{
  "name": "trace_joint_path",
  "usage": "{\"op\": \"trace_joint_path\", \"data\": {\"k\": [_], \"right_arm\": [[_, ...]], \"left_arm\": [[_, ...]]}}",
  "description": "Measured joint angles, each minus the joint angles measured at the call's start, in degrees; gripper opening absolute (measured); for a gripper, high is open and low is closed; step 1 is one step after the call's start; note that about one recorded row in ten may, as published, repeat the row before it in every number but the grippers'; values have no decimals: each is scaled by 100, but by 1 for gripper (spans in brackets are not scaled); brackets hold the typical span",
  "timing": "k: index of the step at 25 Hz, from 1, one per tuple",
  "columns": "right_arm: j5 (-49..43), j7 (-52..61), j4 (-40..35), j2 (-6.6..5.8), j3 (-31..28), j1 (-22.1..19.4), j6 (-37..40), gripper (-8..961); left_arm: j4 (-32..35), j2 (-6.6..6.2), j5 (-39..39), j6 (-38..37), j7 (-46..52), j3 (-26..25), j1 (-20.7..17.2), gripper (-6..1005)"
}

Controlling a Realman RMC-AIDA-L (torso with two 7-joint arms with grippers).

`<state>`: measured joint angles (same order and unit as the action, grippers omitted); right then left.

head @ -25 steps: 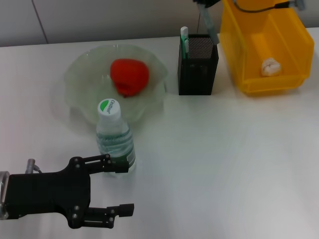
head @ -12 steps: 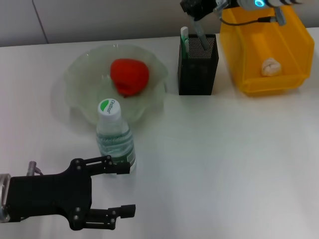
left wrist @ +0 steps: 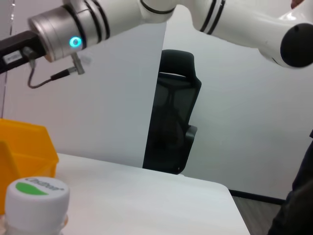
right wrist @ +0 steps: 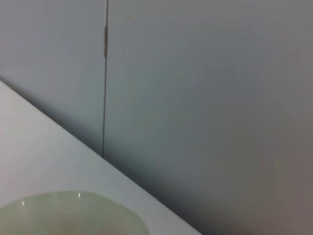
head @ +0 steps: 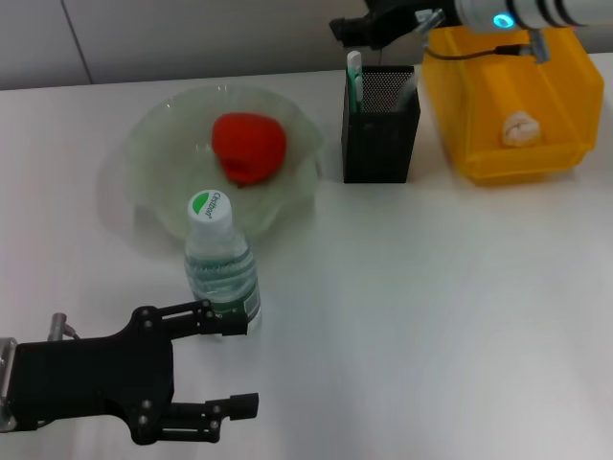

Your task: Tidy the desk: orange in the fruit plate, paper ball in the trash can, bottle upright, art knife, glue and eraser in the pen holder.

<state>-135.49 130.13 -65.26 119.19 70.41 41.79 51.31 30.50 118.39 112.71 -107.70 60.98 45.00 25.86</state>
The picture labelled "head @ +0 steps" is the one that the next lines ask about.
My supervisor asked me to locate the green utility knife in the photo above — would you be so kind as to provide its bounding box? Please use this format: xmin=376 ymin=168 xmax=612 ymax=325
xmin=346 ymin=50 xmax=367 ymax=115

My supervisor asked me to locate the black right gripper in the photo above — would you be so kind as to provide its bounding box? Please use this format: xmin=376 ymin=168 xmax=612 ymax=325
xmin=329 ymin=0 xmax=461 ymax=51

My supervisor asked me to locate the clear water bottle green label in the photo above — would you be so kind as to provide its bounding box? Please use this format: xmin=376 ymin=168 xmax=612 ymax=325
xmin=184 ymin=190 xmax=263 ymax=339

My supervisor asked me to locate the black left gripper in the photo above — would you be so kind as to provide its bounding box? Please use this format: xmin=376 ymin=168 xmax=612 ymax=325
xmin=12 ymin=298 xmax=251 ymax=446

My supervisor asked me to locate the yellow plastic bin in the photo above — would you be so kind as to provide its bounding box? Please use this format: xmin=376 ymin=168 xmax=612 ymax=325
xmin=420 ymin=26 xmax=604 ymax=186

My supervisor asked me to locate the black mesh pen holder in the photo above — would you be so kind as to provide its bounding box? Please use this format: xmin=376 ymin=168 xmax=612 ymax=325
xmin=341 ymin=65 xmax=421 ymax=185

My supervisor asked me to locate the white paper ball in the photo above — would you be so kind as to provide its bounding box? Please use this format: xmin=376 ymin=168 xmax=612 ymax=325
xmin=501 ymin=110 xmax=543 ymax=147

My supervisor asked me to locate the right wrist cable with plug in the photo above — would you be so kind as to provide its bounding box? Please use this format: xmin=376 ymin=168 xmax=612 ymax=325
xmin=413 ymin=8 xmax=553 ymax=64

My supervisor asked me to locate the green glass fruit bowl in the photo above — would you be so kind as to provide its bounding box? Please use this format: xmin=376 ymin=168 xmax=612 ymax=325
xmin=125 ymin=84 xmax=324 ymax=242

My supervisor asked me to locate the orange fruit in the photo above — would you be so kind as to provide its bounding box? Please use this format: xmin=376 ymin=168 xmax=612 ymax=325
xmin=212 ymin=112 xmax=288 ymax=189

